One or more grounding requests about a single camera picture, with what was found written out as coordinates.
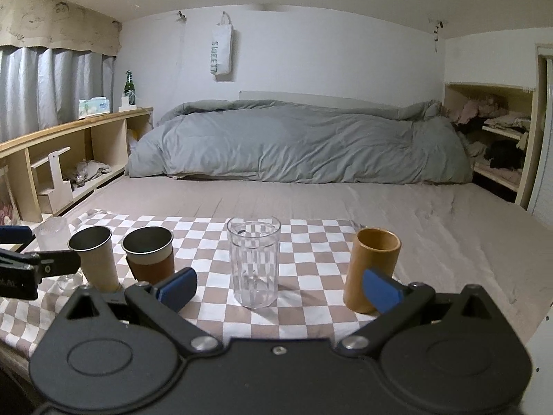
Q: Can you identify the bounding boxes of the steel cup with beige sleeve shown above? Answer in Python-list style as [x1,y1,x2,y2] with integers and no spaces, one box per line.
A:
[68,226,122,293]

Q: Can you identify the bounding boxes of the white hanging cloth bag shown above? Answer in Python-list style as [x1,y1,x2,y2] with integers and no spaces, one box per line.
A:
[210,10,235,82]

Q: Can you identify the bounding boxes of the clear glass tumbler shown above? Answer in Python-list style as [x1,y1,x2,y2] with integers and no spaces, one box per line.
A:
[227,216,282,310]

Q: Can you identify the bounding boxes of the brown bamboo cup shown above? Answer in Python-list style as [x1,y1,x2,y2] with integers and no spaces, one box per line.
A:
[343,227,402,314]

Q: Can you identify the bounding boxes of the grey curtain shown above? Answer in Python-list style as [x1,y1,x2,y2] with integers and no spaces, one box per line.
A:
[0,45,118,144]

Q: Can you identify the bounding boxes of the white door frame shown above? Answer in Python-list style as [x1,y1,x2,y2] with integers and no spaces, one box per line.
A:
[514,42,553,225]

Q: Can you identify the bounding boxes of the pink clothes pile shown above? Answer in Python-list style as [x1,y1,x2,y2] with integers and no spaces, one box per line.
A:
[448,96,511,125]

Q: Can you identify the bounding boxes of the beige curtain valance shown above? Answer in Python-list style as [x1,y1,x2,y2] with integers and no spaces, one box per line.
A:
[0,0,122,57]

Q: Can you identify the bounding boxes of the frosted clear plastic cup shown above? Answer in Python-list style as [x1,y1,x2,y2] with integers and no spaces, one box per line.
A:
[34,217,84,292]

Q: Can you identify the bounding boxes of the wooden bedside shelf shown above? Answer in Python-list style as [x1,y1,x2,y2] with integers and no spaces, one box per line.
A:
[0,107,154,226]

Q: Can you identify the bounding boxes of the steel cup with brown sleeve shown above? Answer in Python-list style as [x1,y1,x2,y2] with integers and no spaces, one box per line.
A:
[121,227,176,285]

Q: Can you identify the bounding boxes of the crumpled grey cloth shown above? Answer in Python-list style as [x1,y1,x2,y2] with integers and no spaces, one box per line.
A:
[70,159,114,190]

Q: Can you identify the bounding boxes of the wooden stand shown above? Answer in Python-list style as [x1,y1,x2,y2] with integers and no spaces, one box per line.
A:
[30,146,74,217]

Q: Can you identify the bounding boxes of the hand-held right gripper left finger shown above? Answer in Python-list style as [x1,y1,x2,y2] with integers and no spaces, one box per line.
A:
[60,268,221,352]

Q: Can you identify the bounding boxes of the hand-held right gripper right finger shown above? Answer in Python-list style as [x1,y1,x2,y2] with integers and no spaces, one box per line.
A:
[337,269,497,352]

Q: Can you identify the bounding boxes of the brown white checkered cloth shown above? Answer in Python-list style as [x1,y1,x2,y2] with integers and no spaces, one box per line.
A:
[0,208,376,360]

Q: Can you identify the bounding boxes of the folded beige clothes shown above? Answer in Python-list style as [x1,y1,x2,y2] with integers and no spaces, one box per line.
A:
[481,112,533,131]

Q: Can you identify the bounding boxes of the tissue pack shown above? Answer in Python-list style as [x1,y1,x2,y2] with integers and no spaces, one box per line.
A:
[78,97,111,119]

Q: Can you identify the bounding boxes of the wall niche shelf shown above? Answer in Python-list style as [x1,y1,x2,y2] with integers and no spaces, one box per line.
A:
[444,81,544,211]

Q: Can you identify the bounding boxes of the black clothes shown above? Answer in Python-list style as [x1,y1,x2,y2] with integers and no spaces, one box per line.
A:
[483,138,526,170]

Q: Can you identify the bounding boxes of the grey duvet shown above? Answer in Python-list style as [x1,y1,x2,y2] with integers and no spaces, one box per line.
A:
[125,99,474,185]

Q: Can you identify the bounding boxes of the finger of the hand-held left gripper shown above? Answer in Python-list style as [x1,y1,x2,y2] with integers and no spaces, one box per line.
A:
[0,224,34,246]
[0,248,82,301]

